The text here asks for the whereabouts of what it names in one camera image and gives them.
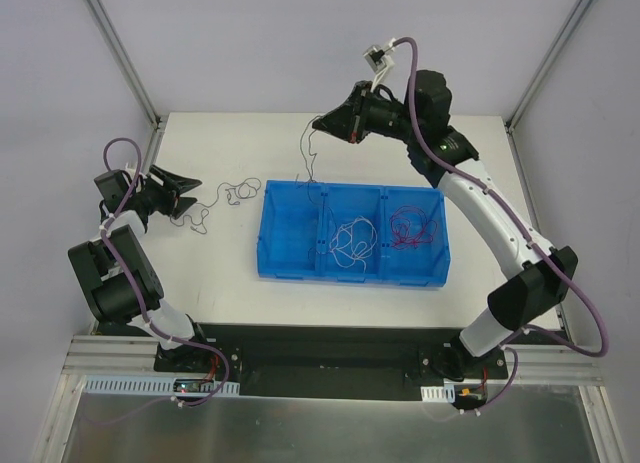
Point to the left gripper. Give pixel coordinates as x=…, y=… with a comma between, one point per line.
x=163, y=191

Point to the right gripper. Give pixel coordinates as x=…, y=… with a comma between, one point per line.
x=358, y=115

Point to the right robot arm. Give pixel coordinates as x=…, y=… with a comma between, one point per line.
x=536, y=271

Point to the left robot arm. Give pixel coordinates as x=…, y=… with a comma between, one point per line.
x=116, y=277

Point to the blue three-compartment bin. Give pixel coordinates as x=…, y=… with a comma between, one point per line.
x=354, y=233

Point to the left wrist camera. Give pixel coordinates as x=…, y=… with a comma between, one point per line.
x=131, y=173

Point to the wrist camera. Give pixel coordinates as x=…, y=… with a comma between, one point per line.
x=131, y=173
x=379, y=58

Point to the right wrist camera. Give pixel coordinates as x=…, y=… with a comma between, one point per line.
x=379, y=58

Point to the aluminium frame rail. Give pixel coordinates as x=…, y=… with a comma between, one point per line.
x=134, y=356

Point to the left aluminium corner post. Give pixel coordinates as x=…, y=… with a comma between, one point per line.
x=109, y=33

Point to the aluminium corner post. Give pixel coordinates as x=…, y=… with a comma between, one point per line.
x=109, y=33
x=561, y=40

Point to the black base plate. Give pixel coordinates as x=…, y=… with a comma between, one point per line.
x=386, y=364

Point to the left white cable duct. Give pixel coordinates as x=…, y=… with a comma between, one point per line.
x=159, y=386

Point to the white cable duct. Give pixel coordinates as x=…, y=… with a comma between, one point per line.
x=159, y=386
x=438, y=394

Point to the right aluminium corner post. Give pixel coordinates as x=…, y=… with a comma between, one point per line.
x=561, y=40

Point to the right white cable duct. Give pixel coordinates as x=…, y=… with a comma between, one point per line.
x=438, y=394

